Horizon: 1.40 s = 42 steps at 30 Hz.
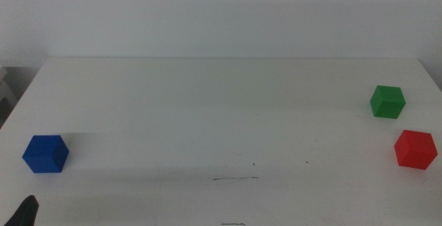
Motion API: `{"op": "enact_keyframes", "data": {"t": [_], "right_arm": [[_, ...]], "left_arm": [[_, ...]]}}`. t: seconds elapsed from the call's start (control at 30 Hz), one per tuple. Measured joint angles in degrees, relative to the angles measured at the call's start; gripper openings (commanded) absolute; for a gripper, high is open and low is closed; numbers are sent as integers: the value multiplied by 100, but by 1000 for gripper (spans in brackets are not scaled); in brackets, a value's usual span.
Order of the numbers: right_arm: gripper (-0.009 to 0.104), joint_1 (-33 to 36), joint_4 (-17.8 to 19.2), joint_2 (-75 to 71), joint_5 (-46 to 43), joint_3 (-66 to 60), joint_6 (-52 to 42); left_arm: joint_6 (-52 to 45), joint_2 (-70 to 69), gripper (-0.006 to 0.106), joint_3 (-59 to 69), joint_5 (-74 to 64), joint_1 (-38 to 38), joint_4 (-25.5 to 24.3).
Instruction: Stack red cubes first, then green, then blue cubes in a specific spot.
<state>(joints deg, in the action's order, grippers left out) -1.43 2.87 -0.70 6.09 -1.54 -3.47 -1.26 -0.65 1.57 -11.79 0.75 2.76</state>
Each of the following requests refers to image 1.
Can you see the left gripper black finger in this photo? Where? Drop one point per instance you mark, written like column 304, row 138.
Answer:
column 26, row 214

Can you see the blue cube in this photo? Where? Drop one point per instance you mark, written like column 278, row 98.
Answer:
column 43, row 157

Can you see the green cube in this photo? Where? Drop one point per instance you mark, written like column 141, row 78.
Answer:
column 386, row 103

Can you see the red cube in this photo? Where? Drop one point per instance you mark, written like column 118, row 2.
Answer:
column 416, row 151

